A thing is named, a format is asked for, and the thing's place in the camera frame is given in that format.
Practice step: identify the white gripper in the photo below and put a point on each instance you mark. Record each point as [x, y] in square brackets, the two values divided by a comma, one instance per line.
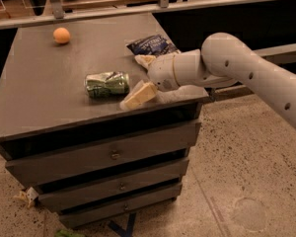
[162, 72]

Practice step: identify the green crushed can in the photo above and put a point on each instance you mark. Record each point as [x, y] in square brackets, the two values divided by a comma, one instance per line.
[107, 84]

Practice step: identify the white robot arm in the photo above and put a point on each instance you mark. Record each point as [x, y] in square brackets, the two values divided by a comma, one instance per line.
[221, 61]

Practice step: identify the blue chip bag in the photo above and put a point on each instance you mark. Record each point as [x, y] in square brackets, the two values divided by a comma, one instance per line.
[154, 45]

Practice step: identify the top grey drawer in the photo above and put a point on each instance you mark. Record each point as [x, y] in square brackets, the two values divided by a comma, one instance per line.
[38, 170]

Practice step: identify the grey drawer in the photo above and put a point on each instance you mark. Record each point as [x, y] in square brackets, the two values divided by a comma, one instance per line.
[38, 170]
[114, 186]
[120, 206]

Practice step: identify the orange fruit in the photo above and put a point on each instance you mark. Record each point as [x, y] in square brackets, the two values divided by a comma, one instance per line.
[61, 35]

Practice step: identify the grey drawer cabinet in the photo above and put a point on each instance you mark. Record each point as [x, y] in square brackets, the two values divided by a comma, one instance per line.
[64, 134]

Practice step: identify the grey metal railing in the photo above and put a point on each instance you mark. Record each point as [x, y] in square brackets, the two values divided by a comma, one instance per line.
[21, 13]

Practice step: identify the middle grey drawer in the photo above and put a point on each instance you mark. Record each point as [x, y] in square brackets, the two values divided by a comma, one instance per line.
[114, 186]

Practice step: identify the bottom grey drawer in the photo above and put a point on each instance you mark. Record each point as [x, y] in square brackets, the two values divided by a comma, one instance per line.
[120, 206]

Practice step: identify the crumpled paper scrap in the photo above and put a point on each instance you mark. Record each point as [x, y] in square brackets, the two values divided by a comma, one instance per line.
[28, 195]

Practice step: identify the green object on floor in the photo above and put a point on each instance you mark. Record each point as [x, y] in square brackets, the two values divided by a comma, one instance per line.
[67, 233]

